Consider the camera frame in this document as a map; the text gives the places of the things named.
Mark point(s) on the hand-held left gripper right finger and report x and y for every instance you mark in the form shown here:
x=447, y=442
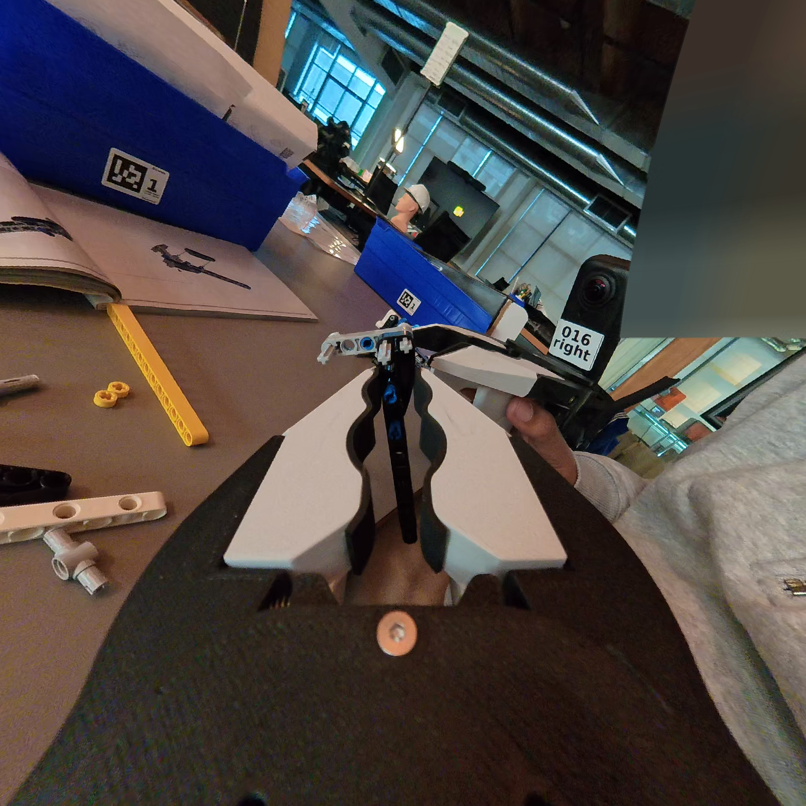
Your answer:
x=497, y=504

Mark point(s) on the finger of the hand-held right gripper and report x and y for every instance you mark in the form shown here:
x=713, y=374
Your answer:
x=491, y=374
x=509, y=324

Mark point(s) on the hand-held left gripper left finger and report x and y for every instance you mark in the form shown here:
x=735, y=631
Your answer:
x=296, y=504

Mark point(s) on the black lego beam assembly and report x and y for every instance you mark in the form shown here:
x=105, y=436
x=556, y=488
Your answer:
x=398, y=453

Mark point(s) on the person's right forearm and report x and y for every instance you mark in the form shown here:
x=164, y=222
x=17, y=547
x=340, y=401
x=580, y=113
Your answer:
x=692, y=453

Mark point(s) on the long yellow lego beam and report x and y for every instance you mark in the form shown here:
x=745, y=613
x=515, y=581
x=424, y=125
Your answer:
x=157, y=374

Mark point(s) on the white lego beam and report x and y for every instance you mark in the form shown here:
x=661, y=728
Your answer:
x=94, y=510

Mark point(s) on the yellow double lego bush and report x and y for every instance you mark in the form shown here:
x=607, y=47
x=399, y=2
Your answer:
x=111, y=394

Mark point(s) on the grey lego connector piece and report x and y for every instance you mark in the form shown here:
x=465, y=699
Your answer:
x=75, y=559

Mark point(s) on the black bent lego beam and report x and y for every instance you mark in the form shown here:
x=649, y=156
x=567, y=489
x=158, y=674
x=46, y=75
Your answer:
x=31, y=485

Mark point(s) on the lego instruction booklet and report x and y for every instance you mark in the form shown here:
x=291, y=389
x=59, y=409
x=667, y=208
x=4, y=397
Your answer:
x=157, y=264

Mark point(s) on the person's right hand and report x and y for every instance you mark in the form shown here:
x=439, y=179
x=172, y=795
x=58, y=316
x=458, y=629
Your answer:
x=545, y=437

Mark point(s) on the small blue storage bin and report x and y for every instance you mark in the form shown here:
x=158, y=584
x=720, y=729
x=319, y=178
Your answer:
x=403, y=264

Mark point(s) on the black television screen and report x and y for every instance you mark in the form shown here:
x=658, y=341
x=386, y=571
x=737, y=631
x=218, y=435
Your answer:
x=469, y=192

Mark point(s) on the mannequin head with white helmet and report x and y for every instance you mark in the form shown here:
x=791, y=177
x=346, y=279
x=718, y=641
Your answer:
x=412, y=204

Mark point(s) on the clear plastic bags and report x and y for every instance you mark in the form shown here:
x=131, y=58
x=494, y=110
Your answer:
x=321, y=230

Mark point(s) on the person's grey sweater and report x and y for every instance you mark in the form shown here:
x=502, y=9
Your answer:
x=724, y=629

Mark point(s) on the white ceiling sign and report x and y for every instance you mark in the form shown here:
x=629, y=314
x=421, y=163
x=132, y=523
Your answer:
x=444, y=53

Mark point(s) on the white paper bags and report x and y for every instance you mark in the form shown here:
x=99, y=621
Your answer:
x=208, y=69

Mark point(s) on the large blue storage bin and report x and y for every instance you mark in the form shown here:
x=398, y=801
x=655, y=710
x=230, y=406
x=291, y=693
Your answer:
x=75, y=107

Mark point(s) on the black panel with tan frame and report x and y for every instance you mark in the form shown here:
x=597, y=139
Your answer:
x=264, y=31

